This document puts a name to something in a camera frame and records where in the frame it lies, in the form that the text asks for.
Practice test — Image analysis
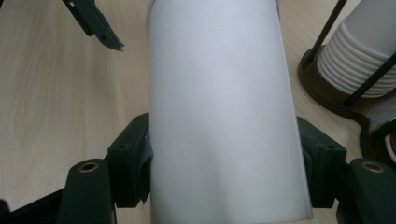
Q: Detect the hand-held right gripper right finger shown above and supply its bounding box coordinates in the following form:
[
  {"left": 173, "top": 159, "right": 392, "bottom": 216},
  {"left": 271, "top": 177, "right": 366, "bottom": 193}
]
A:
[{"left": 297, "top": 116, "right": 348, "bottom": 209}]

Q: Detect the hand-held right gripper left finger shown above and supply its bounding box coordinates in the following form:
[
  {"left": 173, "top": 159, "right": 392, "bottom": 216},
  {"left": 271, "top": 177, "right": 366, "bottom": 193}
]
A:
[{"left": 106, "top": 113, "right": 154, "bottom": 209}]

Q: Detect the dark wooden cup holder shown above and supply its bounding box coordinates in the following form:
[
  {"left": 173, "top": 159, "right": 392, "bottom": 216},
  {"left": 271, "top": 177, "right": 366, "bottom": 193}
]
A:
[{"left": 297, "top": 0, "right": 396, "bottom": 171}]

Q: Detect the single white paper cup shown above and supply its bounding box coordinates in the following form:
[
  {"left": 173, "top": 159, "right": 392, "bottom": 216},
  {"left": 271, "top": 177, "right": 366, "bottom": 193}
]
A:
[{"left": 146, "top": 0, "right": 314, "bottom": 224}]

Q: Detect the stack of white paper cups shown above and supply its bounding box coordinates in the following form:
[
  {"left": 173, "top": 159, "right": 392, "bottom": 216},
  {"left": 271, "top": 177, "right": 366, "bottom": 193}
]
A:
[{"left": 317, "top": 0, "right": 396, "bottom": 99}]

